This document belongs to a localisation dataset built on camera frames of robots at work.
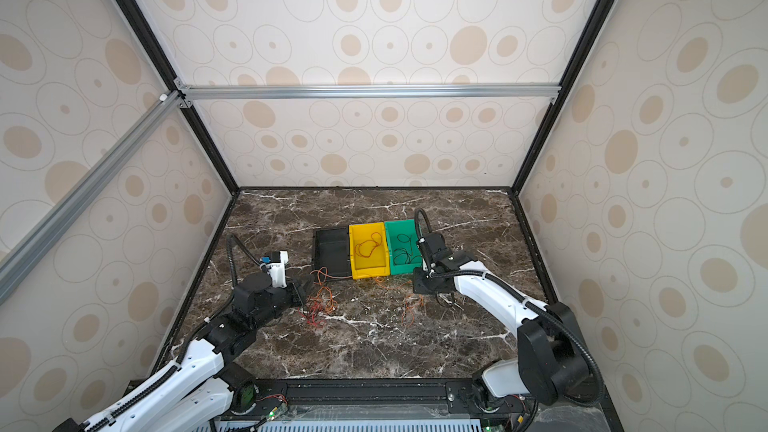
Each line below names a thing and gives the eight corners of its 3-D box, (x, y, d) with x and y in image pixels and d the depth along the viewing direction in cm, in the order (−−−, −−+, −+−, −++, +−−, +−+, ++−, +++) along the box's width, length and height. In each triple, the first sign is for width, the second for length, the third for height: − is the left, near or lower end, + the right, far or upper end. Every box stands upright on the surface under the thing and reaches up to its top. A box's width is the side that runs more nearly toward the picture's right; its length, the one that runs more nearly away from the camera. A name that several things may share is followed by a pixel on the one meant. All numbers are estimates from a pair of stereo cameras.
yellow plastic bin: (353, 282, 96) (350, 271, 90) (351, 237, 108) (349, 224, 102) (391, 278, 97) (391, 266, 91) (385, 234, 109) (384, 221, 103)
